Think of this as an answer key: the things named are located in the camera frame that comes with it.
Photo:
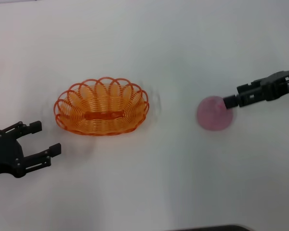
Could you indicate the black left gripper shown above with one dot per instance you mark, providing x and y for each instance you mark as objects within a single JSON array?
[{"x": 4, "y": 154}]

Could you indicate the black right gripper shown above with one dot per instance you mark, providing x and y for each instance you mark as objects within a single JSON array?
[{"x": 277, "y": 86}]

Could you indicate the pink peach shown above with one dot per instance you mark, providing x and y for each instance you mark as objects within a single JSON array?
[{"x": 212, "y": 115}]

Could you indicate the orange woven plastic basket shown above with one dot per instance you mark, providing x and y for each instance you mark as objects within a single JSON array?
[{"x": 98, "y": 115}]

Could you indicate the black rounded robot chest cover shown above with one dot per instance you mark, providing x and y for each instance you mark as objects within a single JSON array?
[{"x": 207, "y": 228}]

